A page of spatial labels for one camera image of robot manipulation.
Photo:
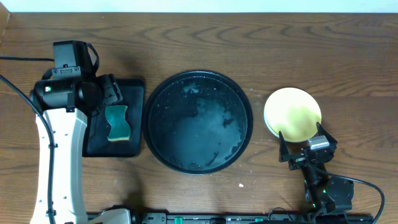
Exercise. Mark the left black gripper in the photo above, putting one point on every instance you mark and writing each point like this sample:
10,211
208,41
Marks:
109,90

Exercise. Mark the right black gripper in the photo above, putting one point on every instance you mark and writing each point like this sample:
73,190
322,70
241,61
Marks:
296,162

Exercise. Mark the yellow plate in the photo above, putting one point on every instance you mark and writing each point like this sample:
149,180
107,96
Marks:
294,112

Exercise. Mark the green yellow sponge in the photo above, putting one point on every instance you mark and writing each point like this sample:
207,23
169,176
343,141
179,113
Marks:
116,117

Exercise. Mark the light green plate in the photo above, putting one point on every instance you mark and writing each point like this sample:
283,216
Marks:
268,126

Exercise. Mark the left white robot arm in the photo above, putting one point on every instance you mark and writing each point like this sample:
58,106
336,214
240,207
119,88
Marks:
60,191

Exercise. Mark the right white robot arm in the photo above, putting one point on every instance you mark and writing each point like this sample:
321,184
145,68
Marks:
330,197

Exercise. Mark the rectangular black tray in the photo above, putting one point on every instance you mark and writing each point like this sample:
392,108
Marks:
96,143

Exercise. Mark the round black tray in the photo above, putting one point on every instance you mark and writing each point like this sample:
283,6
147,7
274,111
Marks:
197,122

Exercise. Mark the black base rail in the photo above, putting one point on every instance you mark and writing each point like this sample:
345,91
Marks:
163,218

